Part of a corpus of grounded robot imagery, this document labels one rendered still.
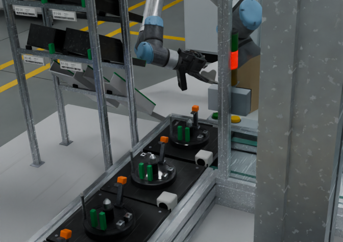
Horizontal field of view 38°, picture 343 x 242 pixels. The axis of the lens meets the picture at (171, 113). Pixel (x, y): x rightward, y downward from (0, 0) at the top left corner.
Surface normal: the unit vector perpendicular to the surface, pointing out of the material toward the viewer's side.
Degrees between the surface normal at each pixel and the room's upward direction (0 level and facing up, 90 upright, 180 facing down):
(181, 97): 0
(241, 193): 90
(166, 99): 0
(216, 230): 0
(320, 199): 90
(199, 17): 90
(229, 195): 90
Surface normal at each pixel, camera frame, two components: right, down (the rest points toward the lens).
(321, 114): -0.46, 0.41
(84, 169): -0.04, -0.90
